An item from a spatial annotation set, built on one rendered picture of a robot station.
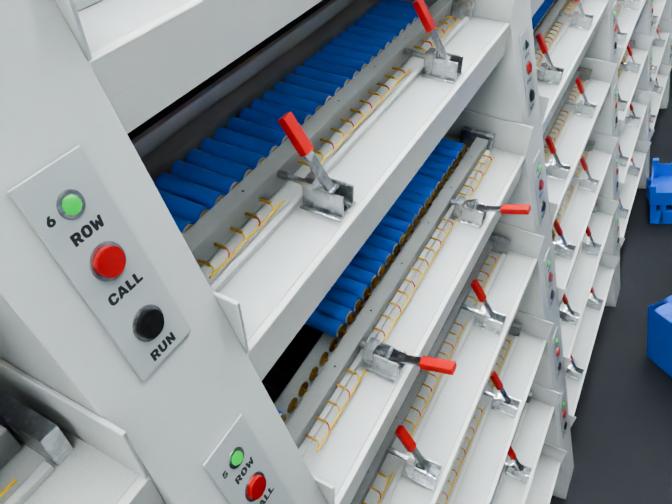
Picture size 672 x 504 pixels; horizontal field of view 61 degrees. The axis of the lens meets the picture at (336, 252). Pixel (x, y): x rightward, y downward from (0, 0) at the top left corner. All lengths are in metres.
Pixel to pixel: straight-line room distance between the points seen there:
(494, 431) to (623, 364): 0.91
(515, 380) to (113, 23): 0.92
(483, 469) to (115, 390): 0.76
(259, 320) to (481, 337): 0.54
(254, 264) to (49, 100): 0.21
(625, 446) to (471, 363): 0.91
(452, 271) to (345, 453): 0.27
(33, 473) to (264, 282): 0.19
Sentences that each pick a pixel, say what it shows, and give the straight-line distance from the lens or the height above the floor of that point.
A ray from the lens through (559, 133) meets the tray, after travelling 1.37.
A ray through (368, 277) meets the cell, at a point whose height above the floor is 1.01.
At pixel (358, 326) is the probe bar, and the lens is 0.61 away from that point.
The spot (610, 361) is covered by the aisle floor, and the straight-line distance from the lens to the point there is 1.89.
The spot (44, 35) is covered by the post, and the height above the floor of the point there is 1.39.
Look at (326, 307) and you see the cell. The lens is 0.64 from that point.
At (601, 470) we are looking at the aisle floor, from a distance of 1.67.
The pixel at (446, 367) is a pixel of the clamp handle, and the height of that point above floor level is 1.00.
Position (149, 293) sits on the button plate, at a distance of 0.32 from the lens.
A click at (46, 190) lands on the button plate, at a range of 0.29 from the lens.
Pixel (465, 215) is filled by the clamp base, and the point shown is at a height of 0.99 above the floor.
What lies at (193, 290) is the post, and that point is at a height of 1.23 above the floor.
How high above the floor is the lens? 1.41
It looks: 34 degrees down
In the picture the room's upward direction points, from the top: 20 degrees counter-clockwise
